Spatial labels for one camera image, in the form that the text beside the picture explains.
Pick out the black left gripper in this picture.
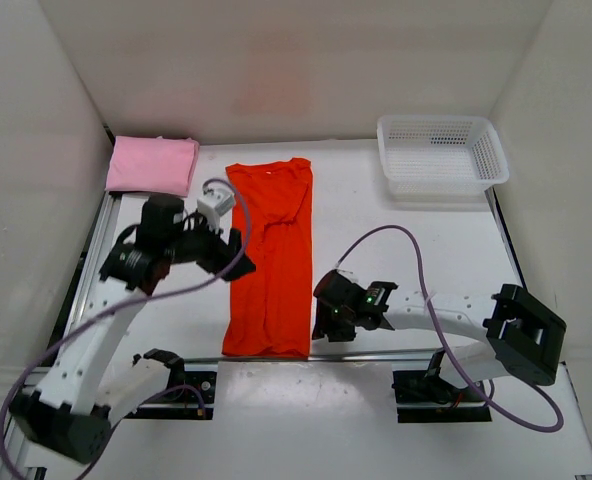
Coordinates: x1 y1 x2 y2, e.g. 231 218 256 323
166 209 256 281

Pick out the orange t shirt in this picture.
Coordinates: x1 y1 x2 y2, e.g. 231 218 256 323
222 158 314 358

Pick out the pink t shirt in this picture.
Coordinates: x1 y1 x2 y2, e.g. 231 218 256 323
105 136 199 197

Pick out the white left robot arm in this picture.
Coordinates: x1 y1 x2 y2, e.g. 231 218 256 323
4 188 255 465

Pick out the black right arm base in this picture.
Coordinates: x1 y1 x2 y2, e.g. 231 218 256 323
391 350 492 424

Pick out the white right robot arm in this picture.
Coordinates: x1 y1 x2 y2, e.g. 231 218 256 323
312 270 566 386

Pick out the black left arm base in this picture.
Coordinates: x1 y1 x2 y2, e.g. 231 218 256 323
129 363 218 421

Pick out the white plastic laundry basket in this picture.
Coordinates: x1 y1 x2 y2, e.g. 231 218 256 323
377 115 510 199

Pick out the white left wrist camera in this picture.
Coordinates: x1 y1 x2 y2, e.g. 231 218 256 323
196 178 236 232

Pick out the aluminium table edge rail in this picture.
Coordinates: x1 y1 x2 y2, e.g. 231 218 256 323
175 347 439 364

